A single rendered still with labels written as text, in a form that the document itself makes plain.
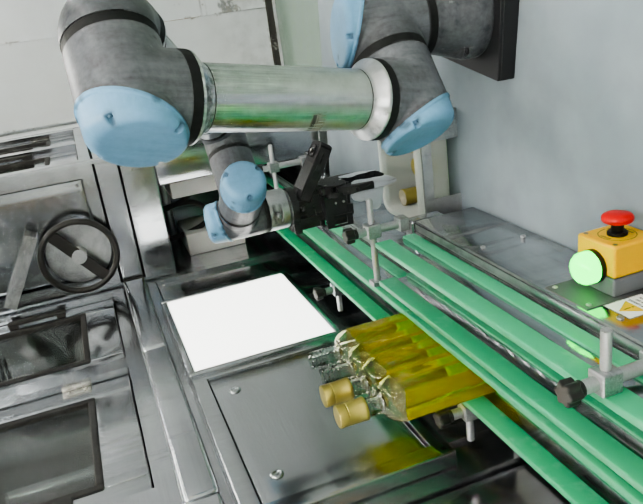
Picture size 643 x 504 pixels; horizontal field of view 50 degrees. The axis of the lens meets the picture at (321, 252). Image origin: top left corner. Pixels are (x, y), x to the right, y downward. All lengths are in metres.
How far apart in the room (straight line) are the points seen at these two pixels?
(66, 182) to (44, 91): 2.74
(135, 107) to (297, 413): 0.68
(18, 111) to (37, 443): 3.44
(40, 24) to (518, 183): 3.84
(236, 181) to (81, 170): 0.90
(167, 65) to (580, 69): 0.56
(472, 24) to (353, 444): 0.69
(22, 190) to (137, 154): 1.19
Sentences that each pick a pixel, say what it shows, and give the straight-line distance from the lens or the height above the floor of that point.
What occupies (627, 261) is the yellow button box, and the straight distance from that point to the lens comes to 0.96.
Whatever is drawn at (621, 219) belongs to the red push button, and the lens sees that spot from 0.96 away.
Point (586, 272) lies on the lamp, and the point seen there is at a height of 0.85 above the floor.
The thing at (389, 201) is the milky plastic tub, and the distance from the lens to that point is 1.48.
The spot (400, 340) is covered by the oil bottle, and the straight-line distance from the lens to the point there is 1.14.
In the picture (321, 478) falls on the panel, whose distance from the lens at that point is 1.12.
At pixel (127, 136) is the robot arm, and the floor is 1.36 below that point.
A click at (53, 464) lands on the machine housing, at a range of 1.41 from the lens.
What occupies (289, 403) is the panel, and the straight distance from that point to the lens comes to 1.30.
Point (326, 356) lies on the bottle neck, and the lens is 1.16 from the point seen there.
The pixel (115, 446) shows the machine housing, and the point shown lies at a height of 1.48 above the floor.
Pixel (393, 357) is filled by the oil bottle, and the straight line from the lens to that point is 1.09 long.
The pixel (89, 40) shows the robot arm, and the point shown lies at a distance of 0.84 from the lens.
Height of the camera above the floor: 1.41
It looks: 16 degrees down
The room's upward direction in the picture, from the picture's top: 104 degrees counter-clockwise
